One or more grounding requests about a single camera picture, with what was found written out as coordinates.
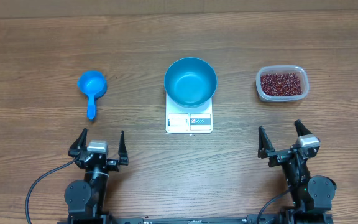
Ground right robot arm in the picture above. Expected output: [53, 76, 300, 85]
[256, 120, 337, 223]

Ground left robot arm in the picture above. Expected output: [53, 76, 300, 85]
[64, 128, 129, 224]

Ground blue plastic measuring scoop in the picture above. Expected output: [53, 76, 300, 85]
[77, 70, 108, 121]

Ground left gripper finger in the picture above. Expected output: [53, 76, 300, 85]
[118, 131, 127, 159]
[70, 128, 88, 150]

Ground clear plastic food container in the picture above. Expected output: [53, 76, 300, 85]
[255, 65, 310, 103]

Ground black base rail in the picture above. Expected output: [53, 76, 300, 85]
[58, 213, 334, 224]

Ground teal metal bowl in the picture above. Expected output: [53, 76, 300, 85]
[163, 57, 218, 108]

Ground white digital kitchen scale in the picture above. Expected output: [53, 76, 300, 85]
[165, 95, 213, 134]

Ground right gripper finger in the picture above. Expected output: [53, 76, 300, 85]
[294, 119, 312, 136]
[258, 126, 275, 152]

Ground red adzuki beans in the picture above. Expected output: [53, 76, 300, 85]
[260, 73, 303, 96]

